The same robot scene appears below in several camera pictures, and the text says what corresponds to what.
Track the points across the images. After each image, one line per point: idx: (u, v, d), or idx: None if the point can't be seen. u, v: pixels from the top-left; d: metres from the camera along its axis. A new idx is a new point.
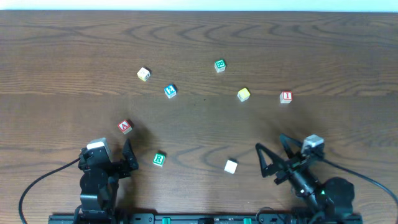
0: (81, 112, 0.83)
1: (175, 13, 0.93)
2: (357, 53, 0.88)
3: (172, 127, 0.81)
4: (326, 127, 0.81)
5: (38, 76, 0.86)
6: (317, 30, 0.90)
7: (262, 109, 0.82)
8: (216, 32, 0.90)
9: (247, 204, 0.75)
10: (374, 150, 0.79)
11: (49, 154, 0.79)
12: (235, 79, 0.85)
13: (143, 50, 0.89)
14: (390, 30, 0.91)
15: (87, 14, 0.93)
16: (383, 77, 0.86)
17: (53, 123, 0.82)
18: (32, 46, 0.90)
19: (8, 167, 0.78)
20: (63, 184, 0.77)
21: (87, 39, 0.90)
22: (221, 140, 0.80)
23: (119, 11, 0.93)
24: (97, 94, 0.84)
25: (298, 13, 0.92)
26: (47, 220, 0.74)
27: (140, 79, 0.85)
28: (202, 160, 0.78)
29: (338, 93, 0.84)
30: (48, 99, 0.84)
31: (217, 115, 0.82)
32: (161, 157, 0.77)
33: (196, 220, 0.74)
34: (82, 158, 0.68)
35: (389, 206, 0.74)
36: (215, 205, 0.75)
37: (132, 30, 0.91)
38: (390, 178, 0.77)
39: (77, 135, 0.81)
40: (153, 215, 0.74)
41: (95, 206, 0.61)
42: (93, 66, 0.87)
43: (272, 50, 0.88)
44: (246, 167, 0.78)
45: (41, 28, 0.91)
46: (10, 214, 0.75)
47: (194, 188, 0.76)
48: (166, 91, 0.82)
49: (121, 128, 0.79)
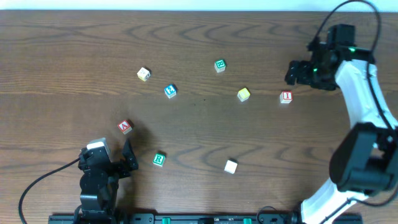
0: (81, 112, 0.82)
1: (174, 13, 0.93)
2: None
3: (172, 127, 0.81)
4: (326, 127, 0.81)
5: (38, 76, 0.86)
6: (317, 30, 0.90)
7: (262, 109, 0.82)
8: (216, 32, 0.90)
9: (247, 204, 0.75)
10: None
11: (48, 154, 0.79)
12: (236, 80, 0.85)
13: (144, 50, 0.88)
14: (391, 30, 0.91)
15: (86, 14, 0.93)
16: (384, 77, 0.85)
17: (53, 123, 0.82)
18: (32, 46, 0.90)
19: (6, 167, 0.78)
20: (63, 184, 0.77)
21: (87, 39, 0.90)
22: (221, 140, 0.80)
23: (119, 10, 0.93)
24: (97, 94, 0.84)
25: (297, 13, 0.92)
26: (46, 221, 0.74)
27: (140, 79, 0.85)
28: (202, 161, 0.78)
29: (337, 93, 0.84)
30: (48, 99, 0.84)
31: (217, 115, 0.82)
32: (161, 157, 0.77)
33: (196, 220, 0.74)
34: (82, 158, 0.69)
35: (389, 206, 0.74)
36: (216, 204, 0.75)
37: (132, 30, 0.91)
38: None
39: (77, 135, 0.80)
40: (153, 215, 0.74)
41: (94, 206, 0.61)
42: (92, 66, 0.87)
43: (272, 50, 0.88)
44: (246, 167, 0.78)
45: (40, 28, 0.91)
46: (10, 214, 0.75)
47: (194, 188, 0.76)
48: (166, 91, 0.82)
49: (121, 128, 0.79)
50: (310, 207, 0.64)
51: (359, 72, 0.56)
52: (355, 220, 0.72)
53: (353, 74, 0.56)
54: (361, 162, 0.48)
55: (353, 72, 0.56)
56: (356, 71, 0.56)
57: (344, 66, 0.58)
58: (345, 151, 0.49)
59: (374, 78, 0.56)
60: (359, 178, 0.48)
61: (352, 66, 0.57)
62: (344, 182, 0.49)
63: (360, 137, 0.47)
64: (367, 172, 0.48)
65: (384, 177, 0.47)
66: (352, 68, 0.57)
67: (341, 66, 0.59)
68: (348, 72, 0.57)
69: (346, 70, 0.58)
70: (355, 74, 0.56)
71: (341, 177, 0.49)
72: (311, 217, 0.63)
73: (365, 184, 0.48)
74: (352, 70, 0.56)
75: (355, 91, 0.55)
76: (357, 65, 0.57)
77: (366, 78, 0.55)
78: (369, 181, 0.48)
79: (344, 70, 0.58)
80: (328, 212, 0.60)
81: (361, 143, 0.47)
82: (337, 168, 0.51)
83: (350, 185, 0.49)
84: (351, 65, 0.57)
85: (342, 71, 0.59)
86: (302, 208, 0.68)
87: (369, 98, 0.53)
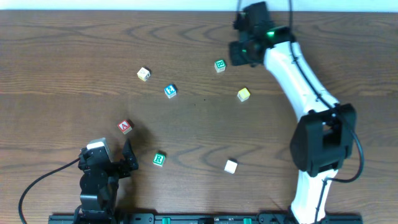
0: (81, 113, 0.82)
1: (174, 12, 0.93)
2: (358, 53, 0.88)
3: (172, 127, 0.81)
4: None
5: (38, 76, 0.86)
6: (317, 30, 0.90)
7: (262, 110, 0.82)
8: (216, 32, 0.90)
9: (247, 204, 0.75)
10: (373, 149, 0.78)
11: (49, 154, 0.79)
12: (235, 80, 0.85)
13: (144, 51, 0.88)
14: (390, 30, 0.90)
15: (86, 13, 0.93)
16: (384, 76, 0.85)
17: (53, 124, 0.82)
18: (31, 46, 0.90)
19: (5, 167, 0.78)
20: (64, 184, 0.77)
21: (87, 39, 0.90)
22: (221, 140, 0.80)
23: (119, 10, 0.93)
24: (97, 94, 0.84)
25: (297, 12, 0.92)
26: (46, 220, 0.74)
27: (140, 79, 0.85)
28: (201, 161, 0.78)
29: (338, 93, 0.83)
30: (48, 99, 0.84)
31: (218, 114, 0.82)
32: (161, 157, 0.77)
33: (196, 220, 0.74)
34: (82, 158, 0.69)
35: (389, 206, 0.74)
36: (216, 204, 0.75)
37: (132, 30, 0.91)
38: (391, 179, 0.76)
39: (77, 135, 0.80)
40: (153, 215, 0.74)
41: (94, 206, 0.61)
42: (92, 66, 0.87)
43: None
44: (246, 167, 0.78)
45: (40, 28, 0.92)
46: (9, 214, 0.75)
47: (194, 188, 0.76)
48: (166, 91, 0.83)
49: (121, 128, 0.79)
50: (299, 205, 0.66)
51: (286, 57, 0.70)
52: (354, 220, 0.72)
53: (280, 62, 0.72)
54: (319, 147, 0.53)
55: (279, 59, 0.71)
56: (282, 56, 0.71)
57: (271, 55, 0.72)
58: (302, 142, 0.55)
59: (301, 59, 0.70)
60: (322, 160, 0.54)
61: (277, 53, 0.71)
62: (311, 167, 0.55)
63: (311, 129, 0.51)
64: (327, 152, 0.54)
65: (341, 150, 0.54)
66: (278, 55, 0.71)
67: (269, 54, 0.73)
68: (273, 60, 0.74)
69: (273, 57, 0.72)
70: (284, 61, 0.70)
71: (308, 165, 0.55)
72: (306, 214, 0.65)
73: (328, 162, 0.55)
74: (280, 60, 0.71)
75: (283, 76, 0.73)
76: (282, 50, 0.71)
77: (295, 61, 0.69)
78: (330, 158, 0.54)
79: (272, 58, 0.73)
80: (316, 200, 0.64)
81: (313, 134, 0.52)
82: (301, 158, 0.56)
83: (318, 168, 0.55)
84: (275, 51, 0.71)
85: (270, 58, 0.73)
86: (293, 211, 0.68)
87: (303, 83, 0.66)
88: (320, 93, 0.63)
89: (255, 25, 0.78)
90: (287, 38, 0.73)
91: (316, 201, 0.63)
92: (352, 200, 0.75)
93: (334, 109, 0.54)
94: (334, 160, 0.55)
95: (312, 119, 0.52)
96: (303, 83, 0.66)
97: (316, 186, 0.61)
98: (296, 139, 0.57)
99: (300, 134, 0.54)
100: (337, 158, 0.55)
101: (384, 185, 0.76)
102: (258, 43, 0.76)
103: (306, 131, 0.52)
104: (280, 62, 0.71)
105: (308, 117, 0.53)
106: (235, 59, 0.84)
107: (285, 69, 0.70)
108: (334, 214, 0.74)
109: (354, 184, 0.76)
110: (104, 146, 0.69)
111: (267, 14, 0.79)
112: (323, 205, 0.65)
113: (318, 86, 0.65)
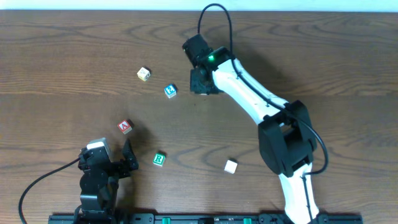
0: (81, 113, 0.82)
1: (174, 12, 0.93)
2: (359, 53, 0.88)
3: (172, 127, 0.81)
4: (326, 128, 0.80)
5: (38, 76, 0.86)
6: (317, 30, 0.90)
7: None
8: (216, 32, 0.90)
9: (247, 204, 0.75)
10: (373, 150, 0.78)
11: (49, 154, 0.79)
12: None
13: (144, 51, 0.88)
14: (390, 30, 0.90)
15: (86, 13, 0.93)
16: (383, 76, 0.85)
17: (53, 124, 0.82)
18: (31, 46, 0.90)
19: (5, 167, 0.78)
20: (64, 184, 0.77)
21: (87, 39, 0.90)
22: (221, 140, 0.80)
23: (119, 10, 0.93)
24: (97, 94, 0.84)
25: (297, 12, 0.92)
26: (46, 220, 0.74)
27: (140, 79, 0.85)
28: (201, 161, 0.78)
29: (338, 93, 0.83)
30: (48, 99, 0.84)
31: (217, 115, 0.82)
32: (161, 157, 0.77)
33: (196, 220, 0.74)
34: (82, 158, 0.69)
35: (389, 206, 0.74)
36: (216, 204, 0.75)
37: (132, 30, 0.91)
38: (390, 179, 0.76)
39: (78, 135, 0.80)
40: (153, 215, 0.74)
41: (94, 206, 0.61)
42: (92, 66, 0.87)
43: (272, 50, 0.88)
44: (246, 167, 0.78)
45: (40, 28, 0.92)
46: (9, 214, 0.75)
47: (194, 188, 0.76)
48: (166, 91, 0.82)
49: (121, 128, 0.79)
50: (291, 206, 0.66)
51: (230, 74, 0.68)
52: (354, 220, 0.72)
53: (227, 81, 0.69)
54: (284, 147, 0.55)
55: (226, 78, 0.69)
56: (226, 75, 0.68)
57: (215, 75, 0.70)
58: (268, 148, 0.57)
59: (244, 71, 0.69)
60: (292, 159, 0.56)
61: (221, 73, 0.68)
62: (285, 168, 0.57)
63: (270, 134, 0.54)
64: (293, 149, 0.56)
65: (306, 144, 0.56)
66: (222, 75, 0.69)
67: (214, 76, 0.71)
68: (221, 81, 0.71)
69: (219, 78, 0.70)
70: (230, 79, 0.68)
71: (282, 167, 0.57)
72: (300, 214, 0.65)
73: (299, 158, 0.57)
74: (226, 79, 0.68)
75: (235, 94, 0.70)
76: (225, 69, 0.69)
77: (239, 76, 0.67)
78: (299, 155, 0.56)
79: (217, 78, 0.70)
80: (303, 199, 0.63)
81: (274, 137, 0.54)
82: (274, 162, 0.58)
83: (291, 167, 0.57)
84: (217, 72, 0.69)
85: (217, 79, 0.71)
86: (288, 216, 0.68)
87: (252, 95, 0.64)
88: (269, 98, 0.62)
89: (195, 56, 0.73)
90: (227, 57, 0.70)
91: (305, 200, 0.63)
92: (352, 200, 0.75)
93: (286, 108, 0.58)
94: (304, 155, 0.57)
95: (268, 124, 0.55)
96: (250, 98, 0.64)
97: (298, 185, 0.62)
98: (262, 146, 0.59)
99: (263, 140, 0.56)
100: (306, 154, 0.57)
101: (383, 185, 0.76)
102: (203, 69, 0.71)
103: (267, 137, 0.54)
104: (227, 80, 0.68)
105: (265, 122, 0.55)
106: (193, 84, 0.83)
107: (234, 86, 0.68)
108: (334, 214, 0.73)
109: (353, 184, 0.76)
110: (104, 146, 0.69)
111: (204, 42, 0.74)
112: (311, 201, 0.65)
113: (265, 92, 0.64)
